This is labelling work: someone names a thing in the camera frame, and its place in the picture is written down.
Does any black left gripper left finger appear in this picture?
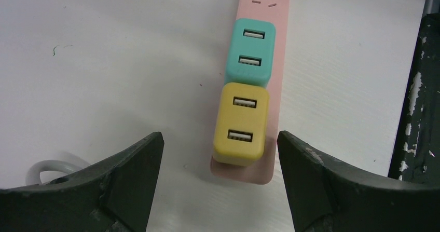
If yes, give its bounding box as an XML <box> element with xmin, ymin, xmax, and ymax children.
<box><xmin>1</xmin><ymin>132</ymin><xmax>164</xmax><ymax>231</ymax></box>

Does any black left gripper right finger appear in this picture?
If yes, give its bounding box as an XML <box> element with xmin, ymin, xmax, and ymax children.
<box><xmin>277</xmin><ymin>131</ymin><xmax>439</xmax><ymax>231</ymax></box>

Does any teal cube plug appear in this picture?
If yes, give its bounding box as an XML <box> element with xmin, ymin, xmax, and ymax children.
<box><xmin>224</xmin><ymin>18</ymin><xmax>276</xmax><ymax>88</ymax></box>

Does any pink power strip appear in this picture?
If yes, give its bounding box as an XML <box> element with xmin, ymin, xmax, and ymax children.
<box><xmin>210</xmin><ymin>0</ymin><xmax>290</xmax><ymax>185</ymax></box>

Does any yellow cube plug on pink strip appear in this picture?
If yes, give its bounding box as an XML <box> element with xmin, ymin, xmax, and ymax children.
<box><xmin>212</xmin><ymin>83</ymin><xmax>269</xmax><ymax>167</ymax></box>

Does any grey cable of purple strip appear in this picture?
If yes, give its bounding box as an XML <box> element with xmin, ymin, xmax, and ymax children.
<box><xmin>25</xmin><ymin>159</ymin><xmax>91</xmax><ymax>186</ymax></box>

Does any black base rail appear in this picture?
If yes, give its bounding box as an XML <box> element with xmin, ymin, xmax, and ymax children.
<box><xmin>388</xmin><ymin>13</ymin><xmax>439</xmax><ymax>185</ymax></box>

